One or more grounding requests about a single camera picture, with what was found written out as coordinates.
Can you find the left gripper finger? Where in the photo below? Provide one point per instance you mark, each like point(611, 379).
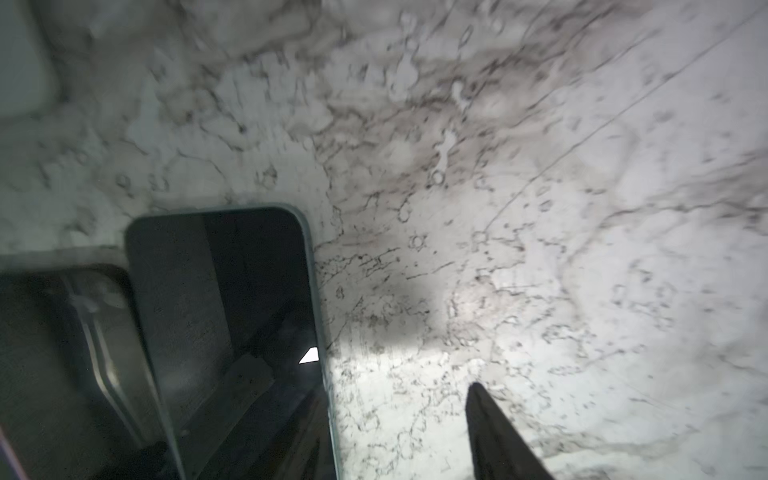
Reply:
point(497, 449)

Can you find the black phone grey stand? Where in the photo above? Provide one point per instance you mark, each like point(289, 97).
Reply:
point(77, 400)

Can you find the white front phone stand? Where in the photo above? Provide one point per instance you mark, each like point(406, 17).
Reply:
point(29, 83)

